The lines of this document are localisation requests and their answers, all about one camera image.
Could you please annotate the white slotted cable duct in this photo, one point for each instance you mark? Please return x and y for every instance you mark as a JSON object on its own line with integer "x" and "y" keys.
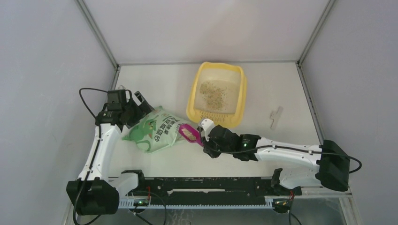
{"x": 157, "y": 204}

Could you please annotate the scattered clean litter grains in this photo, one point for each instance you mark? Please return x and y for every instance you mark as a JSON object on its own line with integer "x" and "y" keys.
{"x": 213, "y": 95}

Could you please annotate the green cat litter bag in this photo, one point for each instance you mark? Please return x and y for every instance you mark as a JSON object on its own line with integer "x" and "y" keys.
{"x": 156, "y": 131}

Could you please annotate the pink plastic litter scoop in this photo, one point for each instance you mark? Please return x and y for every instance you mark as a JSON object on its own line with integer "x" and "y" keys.
{"x": 190, "y": 134}

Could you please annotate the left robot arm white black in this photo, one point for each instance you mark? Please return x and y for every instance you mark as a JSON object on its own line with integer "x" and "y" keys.
{"x": 93, "y": 193}

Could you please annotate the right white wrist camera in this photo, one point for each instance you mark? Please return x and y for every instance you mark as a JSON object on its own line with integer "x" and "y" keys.
{"x": 205, "y": 127}

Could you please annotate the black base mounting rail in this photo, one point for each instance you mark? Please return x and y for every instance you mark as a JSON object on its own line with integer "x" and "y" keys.
{"x": 221, "y": 190}

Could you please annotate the yellow plastic litter box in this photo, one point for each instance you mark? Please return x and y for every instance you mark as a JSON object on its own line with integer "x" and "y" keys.
{"x": 231, "y": 76}

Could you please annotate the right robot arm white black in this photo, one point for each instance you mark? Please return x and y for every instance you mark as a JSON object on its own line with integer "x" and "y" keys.
{"x": 324, "y": 165}

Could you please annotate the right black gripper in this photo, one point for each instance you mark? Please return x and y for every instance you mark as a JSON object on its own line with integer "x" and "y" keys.
{"x": 212, "y": 154}

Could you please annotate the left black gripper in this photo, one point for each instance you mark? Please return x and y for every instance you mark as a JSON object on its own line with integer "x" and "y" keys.
{"x": 144, "y": 106}

